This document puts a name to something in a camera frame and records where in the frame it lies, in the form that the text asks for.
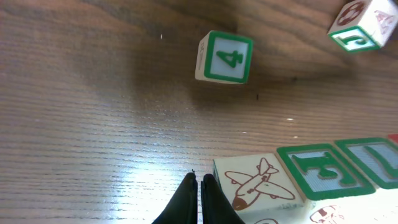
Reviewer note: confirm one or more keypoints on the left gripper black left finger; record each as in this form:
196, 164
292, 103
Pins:
183, 206

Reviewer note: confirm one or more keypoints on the number 0 wooden block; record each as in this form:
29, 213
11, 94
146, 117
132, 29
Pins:
259, 190

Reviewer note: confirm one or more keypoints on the red U 8 wooden block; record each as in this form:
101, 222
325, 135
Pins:
393, 138

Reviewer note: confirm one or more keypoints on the green side wooden block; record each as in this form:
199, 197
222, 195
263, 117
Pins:
363, 25

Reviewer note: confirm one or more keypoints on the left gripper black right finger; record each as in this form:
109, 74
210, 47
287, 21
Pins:
215, 206

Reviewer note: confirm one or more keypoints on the green 4 wooden block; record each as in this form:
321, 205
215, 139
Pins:
224, 58

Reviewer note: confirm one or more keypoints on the number 3 wooden block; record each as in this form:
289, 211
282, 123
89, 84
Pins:
376, 159

